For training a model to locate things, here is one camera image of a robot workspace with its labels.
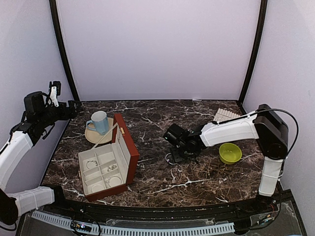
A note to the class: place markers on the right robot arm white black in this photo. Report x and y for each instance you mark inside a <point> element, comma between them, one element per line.
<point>264,125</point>

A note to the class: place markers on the black frame post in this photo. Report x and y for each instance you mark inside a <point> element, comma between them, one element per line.
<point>254,53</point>
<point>62,49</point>

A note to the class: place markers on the beige saucer plate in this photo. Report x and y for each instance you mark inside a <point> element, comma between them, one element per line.
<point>93,136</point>

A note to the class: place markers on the right black frame post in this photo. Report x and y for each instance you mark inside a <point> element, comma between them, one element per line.
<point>254,53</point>

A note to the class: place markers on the silver bangle in box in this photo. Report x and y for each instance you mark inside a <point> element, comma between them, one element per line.
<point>114,181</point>

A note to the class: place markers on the brown leather jewelry box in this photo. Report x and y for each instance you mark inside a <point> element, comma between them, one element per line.
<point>119,158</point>

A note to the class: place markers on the blue ceramic mug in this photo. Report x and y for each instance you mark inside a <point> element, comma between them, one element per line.
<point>98,122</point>

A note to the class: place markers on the green plastic bowl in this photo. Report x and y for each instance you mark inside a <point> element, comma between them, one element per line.
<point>230,153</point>

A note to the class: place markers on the black front rail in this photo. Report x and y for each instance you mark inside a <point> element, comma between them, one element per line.
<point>227,211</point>

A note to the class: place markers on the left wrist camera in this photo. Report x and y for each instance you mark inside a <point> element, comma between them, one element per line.
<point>55,88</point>

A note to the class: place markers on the beige jewelry tray insert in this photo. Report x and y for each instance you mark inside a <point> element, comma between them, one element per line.
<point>223,115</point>

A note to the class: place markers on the left black frame post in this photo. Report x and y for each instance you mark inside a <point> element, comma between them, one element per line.
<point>62,49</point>

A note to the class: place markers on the grey cable duct strip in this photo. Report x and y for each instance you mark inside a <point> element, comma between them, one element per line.
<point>93,229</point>

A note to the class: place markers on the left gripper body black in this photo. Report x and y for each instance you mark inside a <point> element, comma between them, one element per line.
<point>63,115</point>

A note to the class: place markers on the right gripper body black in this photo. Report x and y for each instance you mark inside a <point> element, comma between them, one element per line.
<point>188,155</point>

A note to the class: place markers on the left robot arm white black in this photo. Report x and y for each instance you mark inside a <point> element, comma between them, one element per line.
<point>41,111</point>

